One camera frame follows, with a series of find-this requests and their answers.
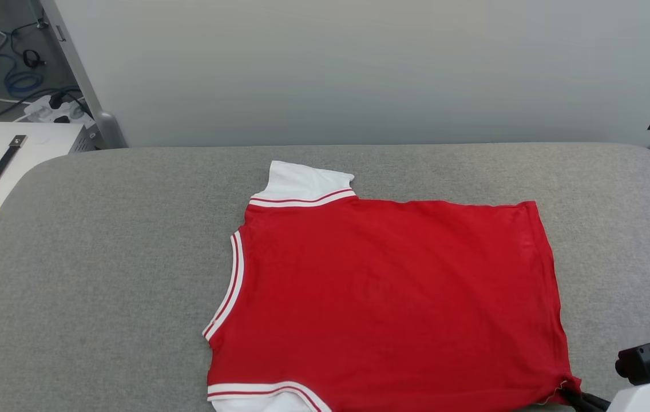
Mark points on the red and white shirt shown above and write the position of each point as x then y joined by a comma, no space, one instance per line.
388,297

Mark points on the white partition panel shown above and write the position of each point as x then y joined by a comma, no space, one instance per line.
359,68

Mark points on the black power plug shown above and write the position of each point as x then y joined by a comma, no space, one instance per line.
56,100

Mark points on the white power strip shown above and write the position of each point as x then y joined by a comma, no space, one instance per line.
39,111

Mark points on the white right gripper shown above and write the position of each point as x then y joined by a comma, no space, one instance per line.
639,400

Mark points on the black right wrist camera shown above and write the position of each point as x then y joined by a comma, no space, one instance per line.
639,361

